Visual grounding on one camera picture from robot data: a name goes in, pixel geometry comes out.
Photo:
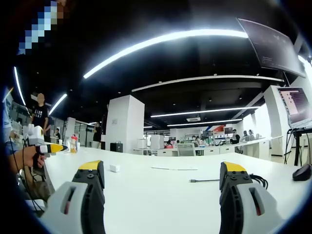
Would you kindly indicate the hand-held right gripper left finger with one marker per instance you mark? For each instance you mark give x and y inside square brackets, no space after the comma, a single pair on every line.
[73,202]

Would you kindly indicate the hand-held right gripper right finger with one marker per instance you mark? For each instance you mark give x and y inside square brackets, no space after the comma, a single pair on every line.
[243,202]

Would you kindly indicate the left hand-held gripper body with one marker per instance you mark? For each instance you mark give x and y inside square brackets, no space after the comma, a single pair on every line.
[35,136]

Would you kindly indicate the white charger adapter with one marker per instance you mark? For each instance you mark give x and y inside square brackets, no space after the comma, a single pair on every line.
[115,168]

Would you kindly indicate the white desk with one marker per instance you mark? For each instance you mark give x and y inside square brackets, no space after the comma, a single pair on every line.
[158,202]

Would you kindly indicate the person's left hand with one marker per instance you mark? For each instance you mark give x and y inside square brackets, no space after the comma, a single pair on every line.
[31,157]

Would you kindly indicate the orange bottle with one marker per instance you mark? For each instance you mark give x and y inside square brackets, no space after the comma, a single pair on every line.
[74,145]

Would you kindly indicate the ceiling light strip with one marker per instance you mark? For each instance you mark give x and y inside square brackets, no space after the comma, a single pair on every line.
[58,103]
[156,40]
[204,122]
[204,111]

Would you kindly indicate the black box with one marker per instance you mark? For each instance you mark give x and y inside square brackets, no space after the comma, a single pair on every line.
[116,147]

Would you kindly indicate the black computer mouse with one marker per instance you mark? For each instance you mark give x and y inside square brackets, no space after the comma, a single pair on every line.
[302,172]

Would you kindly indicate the thin white strip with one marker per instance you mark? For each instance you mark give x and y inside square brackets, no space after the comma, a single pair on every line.
[174,168]

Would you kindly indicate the black stand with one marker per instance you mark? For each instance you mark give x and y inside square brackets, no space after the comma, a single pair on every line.
[298,146]

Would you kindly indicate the grey office chair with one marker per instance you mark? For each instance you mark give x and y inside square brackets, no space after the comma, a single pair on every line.
[186,149]

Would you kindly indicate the white appliance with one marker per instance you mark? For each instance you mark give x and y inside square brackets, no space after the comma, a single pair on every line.
[141,143]
[157,142]

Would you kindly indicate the laptop screen on stand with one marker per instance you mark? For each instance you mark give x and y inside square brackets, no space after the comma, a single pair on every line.
[296,107]

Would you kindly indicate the large dark monitor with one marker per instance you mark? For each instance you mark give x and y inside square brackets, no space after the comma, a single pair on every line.
[273,46]

